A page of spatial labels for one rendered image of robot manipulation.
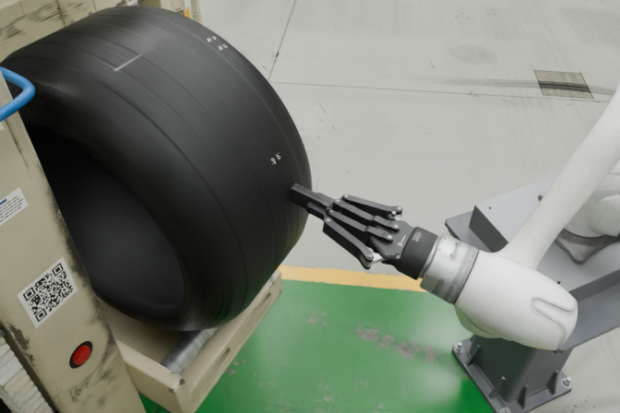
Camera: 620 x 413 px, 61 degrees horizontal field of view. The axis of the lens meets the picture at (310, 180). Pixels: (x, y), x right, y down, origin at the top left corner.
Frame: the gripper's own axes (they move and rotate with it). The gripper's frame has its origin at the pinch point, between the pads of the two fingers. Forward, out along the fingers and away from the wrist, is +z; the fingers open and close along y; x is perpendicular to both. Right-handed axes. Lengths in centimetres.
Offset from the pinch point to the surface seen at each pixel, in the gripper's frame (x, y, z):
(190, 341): 33.8, 15.8, 13.0
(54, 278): 3.7, 30.5, 23.4
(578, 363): 113, -86, -83
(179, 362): 34.1, 20.1, 12.1
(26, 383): 17.8, 40.2, 22.7
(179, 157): -12.1, 14.1, 14.2
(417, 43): 133, -307, 59
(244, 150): -9.3, 5.2, 9.7
